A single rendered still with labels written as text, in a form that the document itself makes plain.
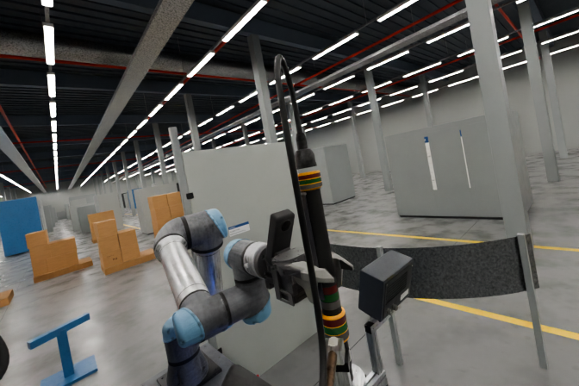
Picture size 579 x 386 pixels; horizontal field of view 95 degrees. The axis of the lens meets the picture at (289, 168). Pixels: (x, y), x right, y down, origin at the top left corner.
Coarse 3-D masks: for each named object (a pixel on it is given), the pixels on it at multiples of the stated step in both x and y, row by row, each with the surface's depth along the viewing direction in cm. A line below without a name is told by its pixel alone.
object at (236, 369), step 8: (232, 368) 44; (240, 368) 45; (232, 376) 43; (240, 376) 43; (248, 376) 44; (256, 376) 45; (224, 384) 40; (232, 384) 41; (240, 384) 42; (248, 384) 42; (256, 384) 43; (264, 384) 44
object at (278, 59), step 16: (288, 80) 43; (288, 128) 36; (288, 144) 36; (288, 160) 36; (304, 224) 36; (304, 240) 36; (320, 304) 36; (320, 320) 35; (320, 336) 35; (320, 352) 34; (320, 368) 33; (320, 384) 32
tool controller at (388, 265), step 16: (384, 256) 122; (400, 256) 122; (368, 272) 110; (384, 272) 110; (400, 272) 112; (368, 288) 110; (384, 288) 105; (400, 288) 115; (368, 304) 111; (384, 304) 107
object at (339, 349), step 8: (336, 352) 40; (344, 352) 41; (344, 360) 40; (336, 368) 40; (344, 368) 40; (352, 368) 47; (336, 376) 42; (344, 376) 41; (360, 376) 45; (336, 384) 42; (344, 384) 41; (352, 384) 43; (360, 384) 43
